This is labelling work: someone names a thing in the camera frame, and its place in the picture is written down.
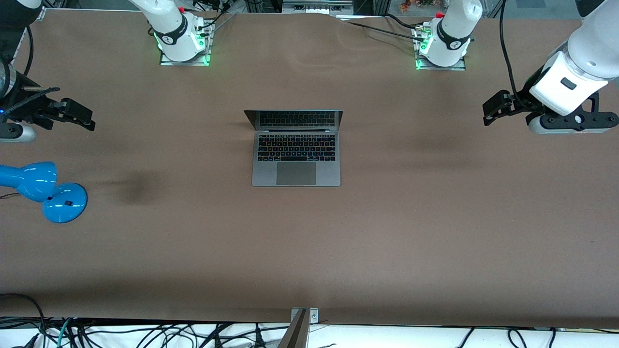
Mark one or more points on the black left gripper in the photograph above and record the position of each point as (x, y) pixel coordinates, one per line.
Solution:
(523, 103)

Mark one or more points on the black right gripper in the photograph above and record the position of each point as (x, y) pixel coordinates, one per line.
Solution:
(30, 107)

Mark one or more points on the grey laptop with black keyboard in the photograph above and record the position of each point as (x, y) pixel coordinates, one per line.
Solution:
(295, 174)

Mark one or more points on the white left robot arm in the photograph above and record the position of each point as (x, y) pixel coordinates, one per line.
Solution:
(592, 48)

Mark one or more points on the blue desk lamp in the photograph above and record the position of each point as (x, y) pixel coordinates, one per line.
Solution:
(63, 205)

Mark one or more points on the grey power strip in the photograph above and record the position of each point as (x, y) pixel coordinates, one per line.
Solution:
(316, 6)

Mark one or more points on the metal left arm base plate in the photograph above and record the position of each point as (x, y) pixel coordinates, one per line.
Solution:
(440, 68)

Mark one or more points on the black left camera bracket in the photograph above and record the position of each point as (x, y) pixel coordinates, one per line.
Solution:
(580, 121)

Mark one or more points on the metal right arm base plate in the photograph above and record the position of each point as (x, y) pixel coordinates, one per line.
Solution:
(184, 63)

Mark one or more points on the grey aluminium camera post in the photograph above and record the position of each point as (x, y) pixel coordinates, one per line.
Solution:
(297, 333)

